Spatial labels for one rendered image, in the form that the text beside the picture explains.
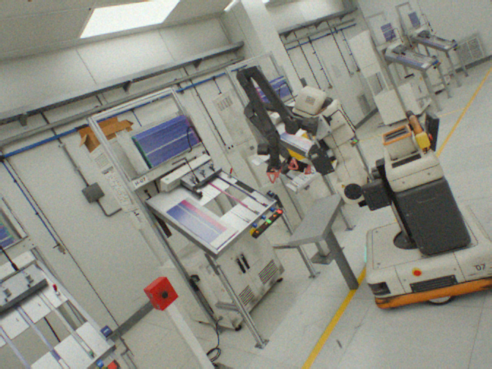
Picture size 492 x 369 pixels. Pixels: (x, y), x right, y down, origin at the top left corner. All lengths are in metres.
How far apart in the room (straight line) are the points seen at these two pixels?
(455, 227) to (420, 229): 0.16
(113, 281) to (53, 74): 2.31
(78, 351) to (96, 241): 2.08
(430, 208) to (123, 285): 3.14
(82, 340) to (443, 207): 1.92
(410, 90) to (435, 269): 4.73
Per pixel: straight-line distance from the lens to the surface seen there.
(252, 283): 2.80
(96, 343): 1.99
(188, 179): 2.64
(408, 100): 6.54
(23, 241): 2.31
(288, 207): 3.68
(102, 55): 4.59
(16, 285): 2.20
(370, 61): 6.57
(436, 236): 2.02
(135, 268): 4.06
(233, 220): 2.41
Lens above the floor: 1.40
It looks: 10 degrees down
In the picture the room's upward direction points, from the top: 28 degrees counter-clockwise
